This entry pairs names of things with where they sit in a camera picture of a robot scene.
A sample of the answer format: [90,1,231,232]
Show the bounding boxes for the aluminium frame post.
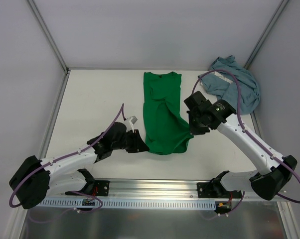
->
[244,0,290,69]
[26,0,69,73]

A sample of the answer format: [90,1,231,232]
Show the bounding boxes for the white slotted cable duct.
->
[39,197,216,211]

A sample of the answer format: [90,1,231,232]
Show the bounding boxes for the purple cable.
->
[9,103,127,224]
[191,69,300,217]

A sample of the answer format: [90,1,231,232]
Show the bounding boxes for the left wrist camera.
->
[124,116,138,132]

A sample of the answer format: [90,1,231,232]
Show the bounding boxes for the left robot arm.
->
[9,121,149,210]

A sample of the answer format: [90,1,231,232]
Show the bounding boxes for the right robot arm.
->
[184,91,298,201]

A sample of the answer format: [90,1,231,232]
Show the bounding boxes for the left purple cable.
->
[9,103,127,224]

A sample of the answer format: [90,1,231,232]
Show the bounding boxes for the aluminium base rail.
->
[46,177,289,200]

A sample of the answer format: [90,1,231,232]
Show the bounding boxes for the green t shirt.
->
[143,72,193,155]

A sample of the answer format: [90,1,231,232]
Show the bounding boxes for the left aluminium frame post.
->
[26,0,69,73]

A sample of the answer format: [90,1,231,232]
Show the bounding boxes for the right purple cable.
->
[191,69,300,217]

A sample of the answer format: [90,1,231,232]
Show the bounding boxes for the right aluminium frame post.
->
[244,0,290,69]

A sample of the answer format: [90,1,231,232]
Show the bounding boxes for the blue grey t shirt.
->
[198,55,260,115]

